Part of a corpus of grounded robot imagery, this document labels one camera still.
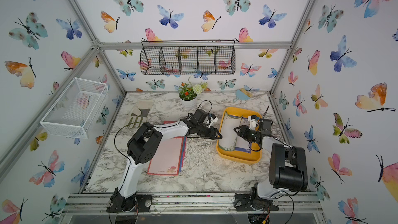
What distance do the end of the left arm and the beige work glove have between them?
424 millimetres

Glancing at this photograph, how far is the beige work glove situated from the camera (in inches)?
40.9

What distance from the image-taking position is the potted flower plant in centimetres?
101

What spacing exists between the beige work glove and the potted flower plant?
265mm

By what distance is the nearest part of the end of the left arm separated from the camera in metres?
0.80
